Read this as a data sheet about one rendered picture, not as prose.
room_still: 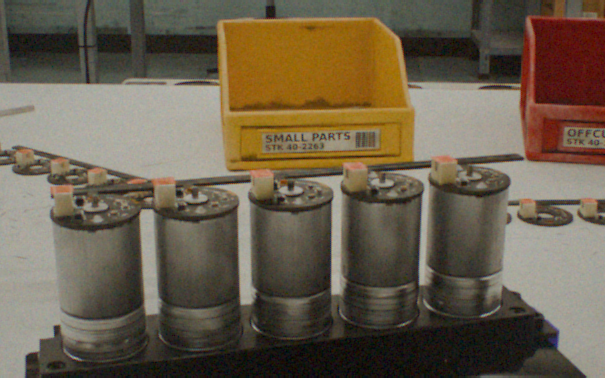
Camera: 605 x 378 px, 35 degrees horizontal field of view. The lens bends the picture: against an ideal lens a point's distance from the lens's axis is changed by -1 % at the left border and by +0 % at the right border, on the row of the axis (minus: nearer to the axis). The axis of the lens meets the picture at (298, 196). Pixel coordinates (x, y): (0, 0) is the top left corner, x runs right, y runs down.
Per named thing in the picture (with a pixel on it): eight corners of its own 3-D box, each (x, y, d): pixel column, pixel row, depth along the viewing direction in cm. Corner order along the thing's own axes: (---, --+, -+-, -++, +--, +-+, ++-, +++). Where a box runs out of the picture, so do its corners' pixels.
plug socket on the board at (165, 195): (185, 206, 27) (184, 183, 27) (154, 209, 27) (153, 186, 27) (181, 197, 28) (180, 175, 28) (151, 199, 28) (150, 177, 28)
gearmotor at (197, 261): (249, 371, 29) (246, 207, 27) (165, 382, 28) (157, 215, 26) (233, 334, 31) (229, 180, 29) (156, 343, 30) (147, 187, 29)
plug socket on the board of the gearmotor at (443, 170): (464, 182, 29) (465, 161, 29) (437, 185, 29) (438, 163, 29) (453, 174, 30) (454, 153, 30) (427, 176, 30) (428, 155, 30)
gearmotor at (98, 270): (153, 383, 28) (144, 216, 26) (66, 394, 27) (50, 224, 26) (144, 344, 30) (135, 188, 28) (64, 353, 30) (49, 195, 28)
